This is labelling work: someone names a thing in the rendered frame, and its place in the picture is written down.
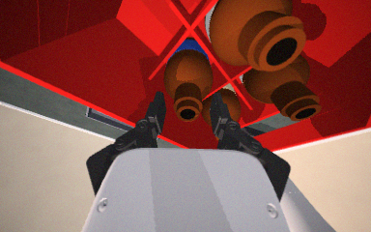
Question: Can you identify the red divided crate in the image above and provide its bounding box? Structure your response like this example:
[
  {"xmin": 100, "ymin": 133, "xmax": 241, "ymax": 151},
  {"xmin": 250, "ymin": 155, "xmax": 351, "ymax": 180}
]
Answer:
[{"xmin": 0, "ymin": 0, "xmax": 371, "ymax": 152}]

